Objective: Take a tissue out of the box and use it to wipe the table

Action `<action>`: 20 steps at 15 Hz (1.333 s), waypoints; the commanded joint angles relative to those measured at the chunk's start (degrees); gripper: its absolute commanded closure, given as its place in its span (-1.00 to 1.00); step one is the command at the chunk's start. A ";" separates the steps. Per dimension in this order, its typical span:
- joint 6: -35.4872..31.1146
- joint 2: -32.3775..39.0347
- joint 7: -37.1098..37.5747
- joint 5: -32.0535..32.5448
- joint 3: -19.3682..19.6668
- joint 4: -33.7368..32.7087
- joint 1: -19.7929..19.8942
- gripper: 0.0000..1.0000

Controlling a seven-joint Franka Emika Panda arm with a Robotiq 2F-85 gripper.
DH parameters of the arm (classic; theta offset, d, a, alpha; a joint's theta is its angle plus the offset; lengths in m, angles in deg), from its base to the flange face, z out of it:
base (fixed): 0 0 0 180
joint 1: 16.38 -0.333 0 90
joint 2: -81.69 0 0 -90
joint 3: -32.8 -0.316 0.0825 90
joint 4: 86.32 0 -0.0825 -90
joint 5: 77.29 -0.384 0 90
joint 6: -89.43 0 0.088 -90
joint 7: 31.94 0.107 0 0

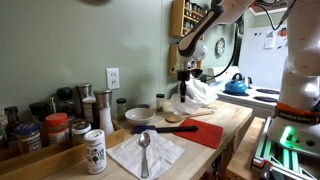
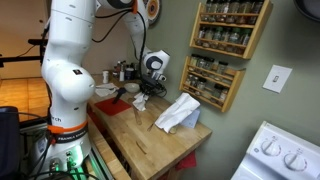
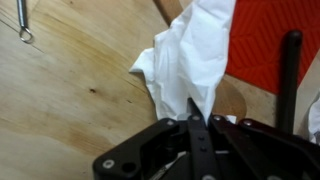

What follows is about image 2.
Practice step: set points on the red cutting mat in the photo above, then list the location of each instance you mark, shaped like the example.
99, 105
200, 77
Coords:
111, 107

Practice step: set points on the red hanging cloth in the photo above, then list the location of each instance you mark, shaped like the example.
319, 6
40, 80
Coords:
186, 161

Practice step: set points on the black external camera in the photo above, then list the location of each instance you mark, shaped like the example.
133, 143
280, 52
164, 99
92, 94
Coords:
36, 42

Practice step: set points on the wooden spoon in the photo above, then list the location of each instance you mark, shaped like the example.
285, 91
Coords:
137, 116

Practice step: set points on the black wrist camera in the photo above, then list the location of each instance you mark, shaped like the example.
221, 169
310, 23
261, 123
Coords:
149, 81

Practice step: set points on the small wooden stick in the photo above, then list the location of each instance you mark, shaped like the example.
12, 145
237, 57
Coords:
141, 147

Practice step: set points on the white stove knob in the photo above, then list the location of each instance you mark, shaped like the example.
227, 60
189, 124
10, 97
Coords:
270, 147
295, 162

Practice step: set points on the blue tissue box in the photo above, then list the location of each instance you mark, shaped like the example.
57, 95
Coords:
193, 119

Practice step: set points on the white ceramic bowl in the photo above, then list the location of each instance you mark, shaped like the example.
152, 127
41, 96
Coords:
131, 87

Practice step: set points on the white light switch plate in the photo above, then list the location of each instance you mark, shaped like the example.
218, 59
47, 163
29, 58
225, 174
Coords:
276, 78

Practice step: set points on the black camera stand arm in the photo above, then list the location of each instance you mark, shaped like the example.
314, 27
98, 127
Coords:
20, 59

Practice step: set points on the black equipment box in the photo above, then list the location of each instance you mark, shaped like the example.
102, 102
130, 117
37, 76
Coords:
8, 140

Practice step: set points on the dark labelled jar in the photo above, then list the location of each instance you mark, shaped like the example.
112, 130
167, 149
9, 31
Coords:
129, 74

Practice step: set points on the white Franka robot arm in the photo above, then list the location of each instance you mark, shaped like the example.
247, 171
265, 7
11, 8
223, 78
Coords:
66, 83

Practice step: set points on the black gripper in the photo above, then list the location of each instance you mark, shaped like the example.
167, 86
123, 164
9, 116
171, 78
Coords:
155, 89

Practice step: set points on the black hanging pan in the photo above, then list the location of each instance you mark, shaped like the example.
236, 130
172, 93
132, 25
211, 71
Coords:
308, 8

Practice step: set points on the small white bottle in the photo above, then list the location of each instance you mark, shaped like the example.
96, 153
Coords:
121, 76

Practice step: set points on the white stove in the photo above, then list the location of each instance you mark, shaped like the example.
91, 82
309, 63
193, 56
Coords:
266, 166

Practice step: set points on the white plastic bottle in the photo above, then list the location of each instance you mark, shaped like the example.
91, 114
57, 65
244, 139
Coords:
105, 77

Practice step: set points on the patterned decorative wall plate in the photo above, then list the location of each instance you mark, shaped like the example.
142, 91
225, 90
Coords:
154, 10

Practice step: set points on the glass spice jar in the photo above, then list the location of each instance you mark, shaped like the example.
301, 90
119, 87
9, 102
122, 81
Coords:
217, 36
194, 61
209, 8
201, 84
233, 8
209, 64
257, 8
235, 37
218, 90
246, 38
222, 67
201, 35

